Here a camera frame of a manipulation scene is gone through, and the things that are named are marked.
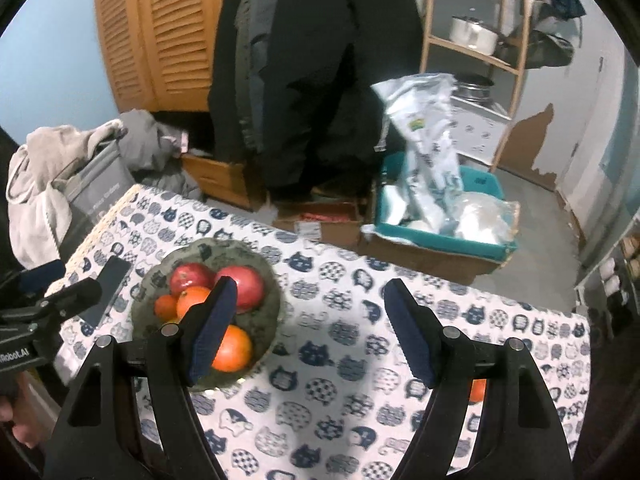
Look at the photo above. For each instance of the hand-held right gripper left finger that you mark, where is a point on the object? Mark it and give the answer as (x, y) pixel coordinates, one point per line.
(215, 330)

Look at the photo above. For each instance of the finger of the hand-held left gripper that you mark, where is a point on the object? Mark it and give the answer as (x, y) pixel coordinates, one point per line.
(42, 275)
(70, 297)

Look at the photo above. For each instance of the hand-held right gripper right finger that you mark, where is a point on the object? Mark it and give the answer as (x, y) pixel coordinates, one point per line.
(407, 330)

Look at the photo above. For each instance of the red apple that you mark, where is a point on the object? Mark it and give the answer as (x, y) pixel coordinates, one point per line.
(247, 287)
(192, 277)

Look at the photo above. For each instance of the small orange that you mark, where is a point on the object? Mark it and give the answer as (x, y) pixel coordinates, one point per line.
(165, 307)

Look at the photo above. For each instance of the glass fruit bowl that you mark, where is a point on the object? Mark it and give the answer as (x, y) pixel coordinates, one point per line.
(250, 260)

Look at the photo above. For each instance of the person's left hand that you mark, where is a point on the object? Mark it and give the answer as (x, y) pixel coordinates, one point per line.
(15, 422)

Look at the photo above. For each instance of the black smartphone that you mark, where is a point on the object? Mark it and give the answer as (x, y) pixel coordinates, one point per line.
(112, 280)

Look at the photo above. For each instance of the cardboard box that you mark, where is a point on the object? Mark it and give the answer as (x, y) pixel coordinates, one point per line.
(425, 260)
(330, 230)

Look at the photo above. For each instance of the cat print tablecloth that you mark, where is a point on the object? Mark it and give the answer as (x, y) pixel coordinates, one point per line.
(325, 310)

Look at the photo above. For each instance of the grey fabric bag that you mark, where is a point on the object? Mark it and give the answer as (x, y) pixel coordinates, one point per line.
(95, 195)

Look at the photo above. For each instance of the clear plastic bag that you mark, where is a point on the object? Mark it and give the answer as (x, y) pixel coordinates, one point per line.
(487, 220)

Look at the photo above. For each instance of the wooden drawer box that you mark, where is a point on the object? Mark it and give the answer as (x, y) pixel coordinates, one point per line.
(220, 180)

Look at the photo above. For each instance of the teal plastic bin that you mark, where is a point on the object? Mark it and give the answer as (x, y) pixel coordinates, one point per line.
(480, 180)

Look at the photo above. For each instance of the grey clothing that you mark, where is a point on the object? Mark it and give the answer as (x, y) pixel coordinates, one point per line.
(145, 140)

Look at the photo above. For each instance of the pink cloth piece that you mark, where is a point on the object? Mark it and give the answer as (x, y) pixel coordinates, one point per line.
(183, 142)

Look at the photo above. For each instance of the tall white plastic bag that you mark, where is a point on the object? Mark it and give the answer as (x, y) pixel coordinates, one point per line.
(425, 135)

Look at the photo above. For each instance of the white drawer unit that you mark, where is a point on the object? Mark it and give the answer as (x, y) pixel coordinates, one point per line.
(475, 132)

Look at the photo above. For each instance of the row of small jars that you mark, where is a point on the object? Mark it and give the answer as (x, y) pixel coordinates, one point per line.
(622, 265)

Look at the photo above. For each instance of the steel pot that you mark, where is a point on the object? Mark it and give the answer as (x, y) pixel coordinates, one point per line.
(475, 89)

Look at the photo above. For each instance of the black hanging coat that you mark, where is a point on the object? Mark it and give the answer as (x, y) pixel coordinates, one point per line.
(325, 85)

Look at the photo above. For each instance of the wooden louvre cabinet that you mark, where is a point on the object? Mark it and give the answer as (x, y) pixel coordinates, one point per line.
(165, 35)

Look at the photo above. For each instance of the grey hanging jacket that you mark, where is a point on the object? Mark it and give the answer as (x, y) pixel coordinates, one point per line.
(252, 60)

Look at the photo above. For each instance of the wooden shelf rack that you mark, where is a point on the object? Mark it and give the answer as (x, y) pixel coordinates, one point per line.
(515, 60)

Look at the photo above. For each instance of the white cooking pot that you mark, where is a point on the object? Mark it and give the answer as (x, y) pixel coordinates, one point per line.
(472, 35)

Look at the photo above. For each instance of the dark green bag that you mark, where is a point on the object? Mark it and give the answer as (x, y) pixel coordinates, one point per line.
(550, 50)

